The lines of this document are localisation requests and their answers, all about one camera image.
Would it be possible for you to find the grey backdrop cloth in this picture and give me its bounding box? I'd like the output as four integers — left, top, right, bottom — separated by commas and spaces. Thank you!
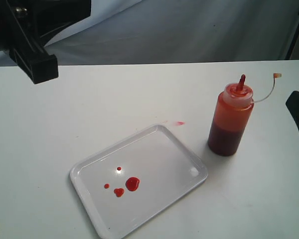
0, 0, 299, 67

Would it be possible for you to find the red sauce squeeze bottle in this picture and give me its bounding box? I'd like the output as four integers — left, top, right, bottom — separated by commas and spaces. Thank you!
207, 72, 283, 157

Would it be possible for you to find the black tripod stand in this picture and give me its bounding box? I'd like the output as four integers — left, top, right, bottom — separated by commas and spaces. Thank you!
285, 10, 299, 60

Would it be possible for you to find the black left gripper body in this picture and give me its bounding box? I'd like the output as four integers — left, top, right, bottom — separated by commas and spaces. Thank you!
0, 0, 92, 51

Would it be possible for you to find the white rectangular tray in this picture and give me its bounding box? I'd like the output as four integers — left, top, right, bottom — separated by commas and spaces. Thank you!
69, 124, 208, 239

